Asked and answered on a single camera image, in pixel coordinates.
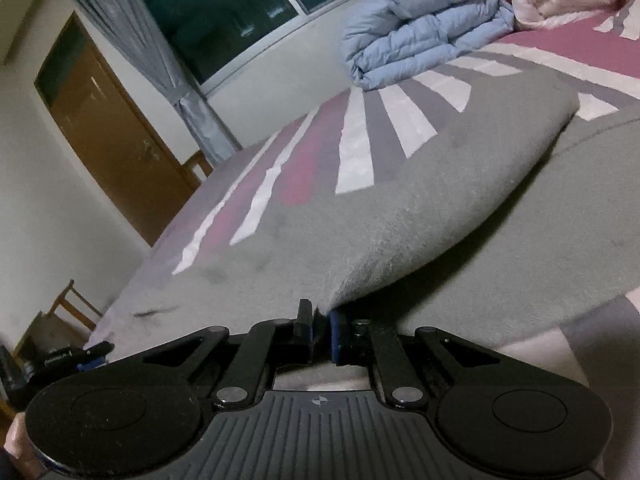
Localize grey pants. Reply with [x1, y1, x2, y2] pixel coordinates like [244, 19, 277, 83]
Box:
[92, 68, 639, 359]

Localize person's left hand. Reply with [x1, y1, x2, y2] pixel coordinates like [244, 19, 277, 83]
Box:
[1, 413, 43, 480]

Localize wooden chair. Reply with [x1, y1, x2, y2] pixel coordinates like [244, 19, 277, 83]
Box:
[182, 150, 214, 183]

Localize wooden rack with dark items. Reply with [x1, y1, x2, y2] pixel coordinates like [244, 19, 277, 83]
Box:
[1, 281, 114, 412]

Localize striped pink bed sheet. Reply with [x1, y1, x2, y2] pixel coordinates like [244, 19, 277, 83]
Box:
[98, 0, 639, 479]

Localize brown wooden door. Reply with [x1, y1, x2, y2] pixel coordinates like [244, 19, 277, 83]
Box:
[35, 15, 196, 245]

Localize folded light blue duvet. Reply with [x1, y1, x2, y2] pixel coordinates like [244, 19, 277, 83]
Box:
[341, 0, 515, 91]

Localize grey left curtain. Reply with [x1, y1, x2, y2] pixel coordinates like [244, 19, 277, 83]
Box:
[75, 0, 240, 167]

